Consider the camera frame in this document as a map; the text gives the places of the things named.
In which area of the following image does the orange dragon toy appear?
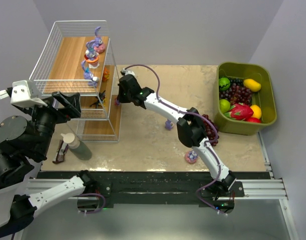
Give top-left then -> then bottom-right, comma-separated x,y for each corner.
102,67 -> 110,82

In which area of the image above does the small purple bunny toy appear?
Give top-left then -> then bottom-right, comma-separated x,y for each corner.
81,60 -> 99,88

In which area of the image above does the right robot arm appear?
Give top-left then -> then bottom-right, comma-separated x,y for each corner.
117,74 -> 236,192

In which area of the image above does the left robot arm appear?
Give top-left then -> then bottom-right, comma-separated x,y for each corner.
0,91 -> 98,238

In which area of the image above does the brown chocolate bar wrapper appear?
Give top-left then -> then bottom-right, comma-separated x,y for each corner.
52,140 -> 68,164

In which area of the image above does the green bottle white cap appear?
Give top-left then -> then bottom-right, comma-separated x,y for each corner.
61,133 -> 92,161

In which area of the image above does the purple bunny standing toy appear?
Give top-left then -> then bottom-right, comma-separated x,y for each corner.
165,119 -> 174,131

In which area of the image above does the bunny on pink donut front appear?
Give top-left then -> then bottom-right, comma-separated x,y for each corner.
184,150 -> 198,164

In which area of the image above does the red grape bunch on table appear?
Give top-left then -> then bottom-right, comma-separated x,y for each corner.
202,114 -> 219,147

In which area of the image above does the green watermelon toy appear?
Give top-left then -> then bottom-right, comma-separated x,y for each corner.
218,77 -> 230,92

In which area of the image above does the green lime toy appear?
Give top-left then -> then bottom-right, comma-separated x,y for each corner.
219,99 -> 231,114

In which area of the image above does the dark blue grape bunch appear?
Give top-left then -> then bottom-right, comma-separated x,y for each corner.
228,77 -> 243,86

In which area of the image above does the red grape bunch in bin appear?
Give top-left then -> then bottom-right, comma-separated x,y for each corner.
219,85 -> 252,106

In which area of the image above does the pink dragon fruit toy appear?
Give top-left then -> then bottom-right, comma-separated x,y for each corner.
224,103 -> 253,121

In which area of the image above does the green plastic bin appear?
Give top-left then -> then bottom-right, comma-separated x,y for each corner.
213,62 -> 277,135

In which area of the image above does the yellow mango toy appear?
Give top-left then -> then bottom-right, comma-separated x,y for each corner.
243,78 -> 261,92

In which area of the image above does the red apple toy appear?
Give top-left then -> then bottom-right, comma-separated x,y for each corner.
245,117 -> 261,124

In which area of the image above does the yellow lemon toy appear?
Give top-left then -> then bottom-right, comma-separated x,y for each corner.
250,104 -> 262,119

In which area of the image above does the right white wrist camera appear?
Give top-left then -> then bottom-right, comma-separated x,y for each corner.
120,68 -> 136,77

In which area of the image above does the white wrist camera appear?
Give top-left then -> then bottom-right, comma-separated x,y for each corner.
120,68 -> 136,77
0,80 -> 48,108

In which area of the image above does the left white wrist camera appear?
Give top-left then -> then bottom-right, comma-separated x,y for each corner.
0,80 -> 48,108

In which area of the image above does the white wire wooden shelf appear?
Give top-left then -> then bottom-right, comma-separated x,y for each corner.
30,20 -> 121,143

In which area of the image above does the black mounting base rail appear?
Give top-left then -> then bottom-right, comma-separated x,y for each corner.
36,170 -> 272,210

